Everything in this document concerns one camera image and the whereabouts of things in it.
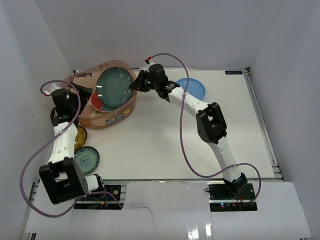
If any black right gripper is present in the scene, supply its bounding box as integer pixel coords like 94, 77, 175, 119
129, 70, 159, 93

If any red plate with teal waves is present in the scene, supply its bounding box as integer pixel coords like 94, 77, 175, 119
90, 90, 117, 113

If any cream plate with black flowers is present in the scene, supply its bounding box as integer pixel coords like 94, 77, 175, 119
90, 110, 106, 118

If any dark teal ceramic plate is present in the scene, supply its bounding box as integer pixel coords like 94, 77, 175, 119
96, 67, 134, 108

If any light blue plastic plate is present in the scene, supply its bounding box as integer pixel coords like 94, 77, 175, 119
176, 78, 206, 101

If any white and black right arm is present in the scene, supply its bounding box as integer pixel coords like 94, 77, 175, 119
129, 60, 248, 200

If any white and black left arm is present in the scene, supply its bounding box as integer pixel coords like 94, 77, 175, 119
39, 81, 106, 205

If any pink translucent plastic bin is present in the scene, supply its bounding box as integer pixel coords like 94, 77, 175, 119
61, 60, 138, 130

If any yellow and black patterned plate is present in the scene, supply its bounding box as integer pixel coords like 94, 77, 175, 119
74, 125, 88, 150

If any blue and white porcelain plate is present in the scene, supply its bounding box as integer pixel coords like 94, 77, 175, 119
74, 146, 100, 175

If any small blue label sticker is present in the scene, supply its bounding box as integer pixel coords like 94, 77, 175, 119
225, 70, 243, 75

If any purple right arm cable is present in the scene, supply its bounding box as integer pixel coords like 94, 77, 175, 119
151, 52, 263, 205

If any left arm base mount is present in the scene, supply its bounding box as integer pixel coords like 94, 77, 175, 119
74, 184, 127, 210

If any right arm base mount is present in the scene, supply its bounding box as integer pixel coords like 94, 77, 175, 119
205, 183, 258, 213

